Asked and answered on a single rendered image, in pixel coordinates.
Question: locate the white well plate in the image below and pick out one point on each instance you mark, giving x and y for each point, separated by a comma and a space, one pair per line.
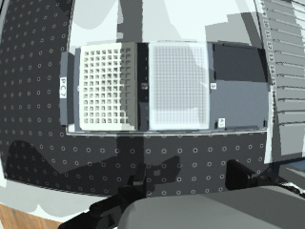
179, 85
100, 88

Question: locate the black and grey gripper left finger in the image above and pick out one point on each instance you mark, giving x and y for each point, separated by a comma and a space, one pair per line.
106, 213

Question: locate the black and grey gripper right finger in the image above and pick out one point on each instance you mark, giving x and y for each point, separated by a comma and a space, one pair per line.
239, 176

